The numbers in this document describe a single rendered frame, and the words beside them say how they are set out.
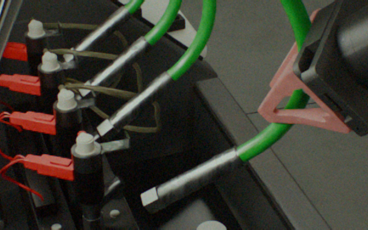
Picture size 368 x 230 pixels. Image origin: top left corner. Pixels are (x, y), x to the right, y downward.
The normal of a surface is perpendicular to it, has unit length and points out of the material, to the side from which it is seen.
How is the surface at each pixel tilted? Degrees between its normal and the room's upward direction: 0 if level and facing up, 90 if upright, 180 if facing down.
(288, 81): 116
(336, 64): 47
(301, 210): 0
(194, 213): 0
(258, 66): 0
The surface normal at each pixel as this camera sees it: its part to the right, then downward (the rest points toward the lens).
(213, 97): -0.01, -0.82
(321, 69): 0.59, -0.33
